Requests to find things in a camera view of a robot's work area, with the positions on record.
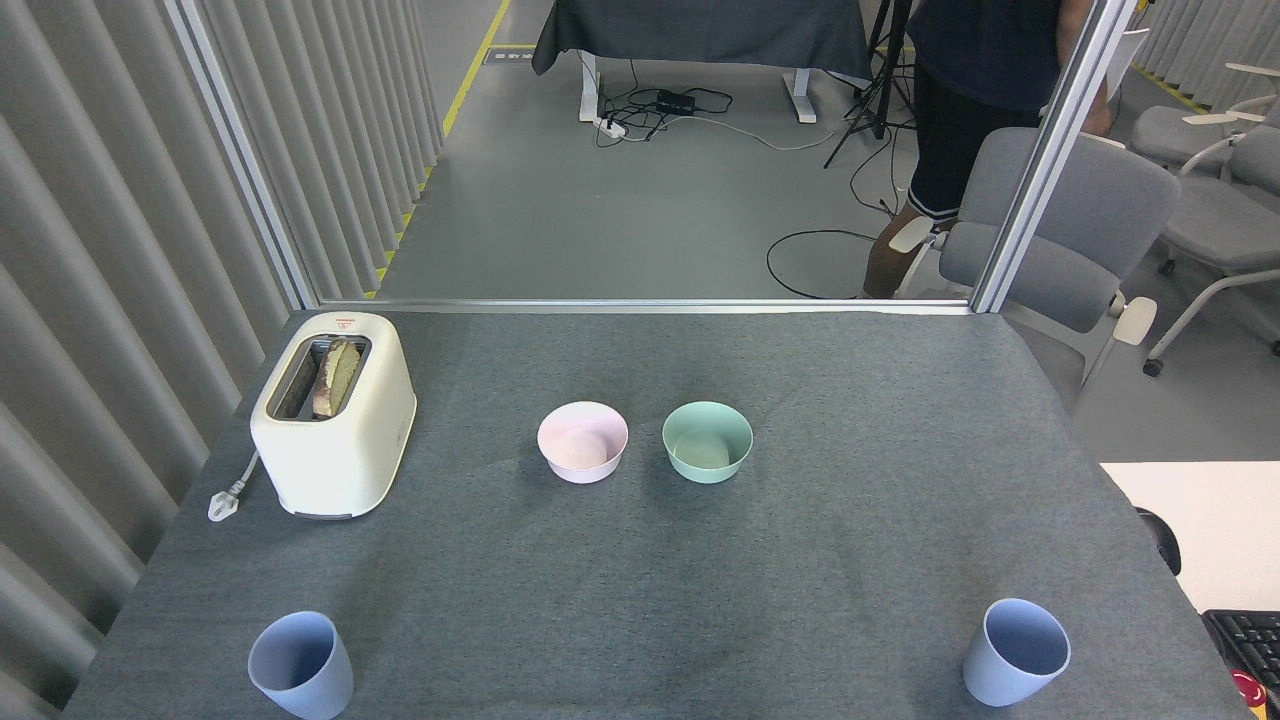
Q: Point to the blue cup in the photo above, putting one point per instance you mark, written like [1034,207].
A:
[1012,655]
[300,665]

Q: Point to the cream white toaster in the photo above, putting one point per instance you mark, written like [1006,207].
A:
[335,460]

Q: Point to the white power strip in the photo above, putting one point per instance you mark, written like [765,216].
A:
[612,127]

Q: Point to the red round object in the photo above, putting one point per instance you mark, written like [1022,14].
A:
[1250,692]

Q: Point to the silver aluminium post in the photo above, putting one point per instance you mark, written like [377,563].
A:
[1050,150]
[240,150]

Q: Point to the black keyboard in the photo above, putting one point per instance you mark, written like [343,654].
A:
[1250,645]

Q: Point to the white plastic chair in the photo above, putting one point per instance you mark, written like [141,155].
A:
[1128,60]

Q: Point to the black rounded object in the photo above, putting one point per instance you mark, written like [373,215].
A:
[1163,540]

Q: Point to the silver aluminium rail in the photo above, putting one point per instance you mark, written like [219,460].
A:
[640,305]

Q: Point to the grey chair on castors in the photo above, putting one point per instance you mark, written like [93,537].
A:
[1225,225]

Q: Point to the pink bowl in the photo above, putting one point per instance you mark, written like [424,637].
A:
[582,452]

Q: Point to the grey office chair white armrests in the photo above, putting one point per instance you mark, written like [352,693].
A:
[1110,220]

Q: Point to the white table frame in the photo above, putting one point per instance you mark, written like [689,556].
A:
[590,90]

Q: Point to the dark grey tablecloth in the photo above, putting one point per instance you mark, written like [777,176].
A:
[700,30]

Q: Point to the black power strip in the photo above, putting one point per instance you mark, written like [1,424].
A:
[676,101]

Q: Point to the toasted bread slice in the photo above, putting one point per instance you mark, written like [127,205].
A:
[338,375]

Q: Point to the person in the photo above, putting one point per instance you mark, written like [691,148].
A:
[975,110]

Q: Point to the white desk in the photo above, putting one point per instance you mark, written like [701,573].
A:
[1210,520]

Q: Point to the green bowl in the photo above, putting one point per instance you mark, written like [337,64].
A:
[707,452]

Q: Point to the black tripod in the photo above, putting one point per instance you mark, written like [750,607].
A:
[880,90]

